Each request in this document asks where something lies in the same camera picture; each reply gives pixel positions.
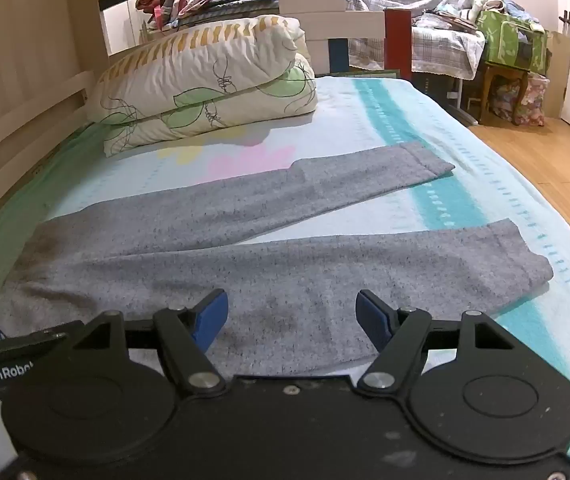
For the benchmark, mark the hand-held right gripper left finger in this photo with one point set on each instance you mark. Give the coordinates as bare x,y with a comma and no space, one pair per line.
211,316

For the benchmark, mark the cardboard sheet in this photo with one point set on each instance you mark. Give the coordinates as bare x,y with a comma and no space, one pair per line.
557,75

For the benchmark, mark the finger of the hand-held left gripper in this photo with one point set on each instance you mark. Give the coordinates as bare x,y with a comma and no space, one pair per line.
20,342

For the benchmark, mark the floral fabric bag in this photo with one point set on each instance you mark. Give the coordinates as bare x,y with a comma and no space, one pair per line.
520,100

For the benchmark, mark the blue bed post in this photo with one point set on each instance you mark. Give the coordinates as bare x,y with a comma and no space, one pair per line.
338,56

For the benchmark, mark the light blue printed blanket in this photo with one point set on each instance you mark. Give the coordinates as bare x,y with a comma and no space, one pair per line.
465,200

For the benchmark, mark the folded floral quilt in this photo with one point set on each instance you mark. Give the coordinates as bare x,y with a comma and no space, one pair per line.
200,85

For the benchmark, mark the grey sweater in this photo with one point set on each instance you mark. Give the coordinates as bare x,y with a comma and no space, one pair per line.
245,260

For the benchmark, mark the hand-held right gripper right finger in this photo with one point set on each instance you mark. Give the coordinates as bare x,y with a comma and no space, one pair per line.
372,317

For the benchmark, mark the green floral storage bag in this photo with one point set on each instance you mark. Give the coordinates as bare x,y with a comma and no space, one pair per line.
512,42

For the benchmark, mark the green bed sheet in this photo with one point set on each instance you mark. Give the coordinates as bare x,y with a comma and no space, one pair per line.
5,210

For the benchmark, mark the wooden stool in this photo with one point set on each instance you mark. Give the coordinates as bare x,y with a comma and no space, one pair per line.
502,87

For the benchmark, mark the red bed post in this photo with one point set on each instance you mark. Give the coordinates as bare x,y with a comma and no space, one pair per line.
398,42

